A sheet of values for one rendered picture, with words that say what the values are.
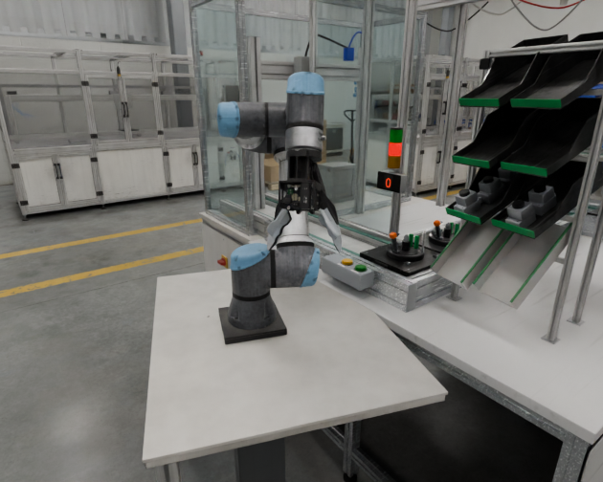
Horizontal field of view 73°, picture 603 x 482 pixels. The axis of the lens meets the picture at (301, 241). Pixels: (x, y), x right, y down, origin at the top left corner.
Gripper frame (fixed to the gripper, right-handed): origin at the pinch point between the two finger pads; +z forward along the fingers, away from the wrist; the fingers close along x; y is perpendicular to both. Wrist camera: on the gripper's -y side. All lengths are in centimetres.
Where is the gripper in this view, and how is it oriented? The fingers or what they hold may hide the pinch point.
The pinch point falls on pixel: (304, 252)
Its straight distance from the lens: 84.2
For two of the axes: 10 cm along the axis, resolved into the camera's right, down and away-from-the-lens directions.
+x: 9.6, 0.2, -2.6
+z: -0.2, 10.0, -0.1
